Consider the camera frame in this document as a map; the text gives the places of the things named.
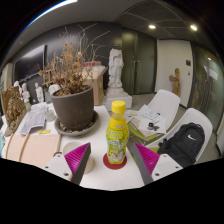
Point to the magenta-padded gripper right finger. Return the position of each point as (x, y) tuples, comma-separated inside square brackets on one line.
[(148, 160)]

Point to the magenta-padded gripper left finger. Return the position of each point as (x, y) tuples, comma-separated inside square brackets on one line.
[(75, 160)]

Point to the yellow drink bottle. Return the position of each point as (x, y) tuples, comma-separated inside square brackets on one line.
[(117, 140)]

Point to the yellow-green seat pad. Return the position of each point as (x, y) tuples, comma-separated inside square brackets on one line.
[(141, 135)]

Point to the flat round red coaster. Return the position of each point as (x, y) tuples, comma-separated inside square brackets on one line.
[(115, 166)]

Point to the black keys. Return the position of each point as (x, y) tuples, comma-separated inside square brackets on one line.
[(152, 126)]

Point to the grey plant pot saucer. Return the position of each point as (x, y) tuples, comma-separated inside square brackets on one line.
[(91, 128)]

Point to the black backpack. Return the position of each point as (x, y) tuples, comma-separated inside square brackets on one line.
[(183, 143)]

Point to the small yellow packet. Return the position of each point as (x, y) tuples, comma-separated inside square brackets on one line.
[(44, 132)]

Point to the pink wood-framed board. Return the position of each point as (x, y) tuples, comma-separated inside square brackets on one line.
[(33, 148)]

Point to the pile of white papers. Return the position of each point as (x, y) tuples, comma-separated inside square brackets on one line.
[(146, 116)]

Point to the dried plant in grey pot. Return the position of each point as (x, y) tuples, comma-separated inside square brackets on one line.
[(73, 110)]

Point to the printed paper sheets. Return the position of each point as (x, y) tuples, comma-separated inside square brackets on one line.
[(33, 118)]

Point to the white chair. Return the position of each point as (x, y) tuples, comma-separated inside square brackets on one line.
[(196, 115), (165, 101)]

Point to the group of white figurines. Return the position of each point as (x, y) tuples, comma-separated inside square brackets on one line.
[(39, 93)]

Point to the cardboard box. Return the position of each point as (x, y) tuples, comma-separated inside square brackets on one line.
[(98, 86)]

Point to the golden carved sculpture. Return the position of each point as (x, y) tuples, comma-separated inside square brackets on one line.
[(15, 110)]

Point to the wooden figure statue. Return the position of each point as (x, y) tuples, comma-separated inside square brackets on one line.
[(175, 83)]

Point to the white stone statue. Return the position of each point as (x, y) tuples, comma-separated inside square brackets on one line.
[(115, 70)]

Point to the recessed ceiling spotlight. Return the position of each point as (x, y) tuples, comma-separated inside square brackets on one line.
[(193, 27), (152, 26)]

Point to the large ceiling light panel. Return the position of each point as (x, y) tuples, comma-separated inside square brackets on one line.
[(50, 8)]

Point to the black wall screen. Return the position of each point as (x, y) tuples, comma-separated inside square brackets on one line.
[(30, 63)]

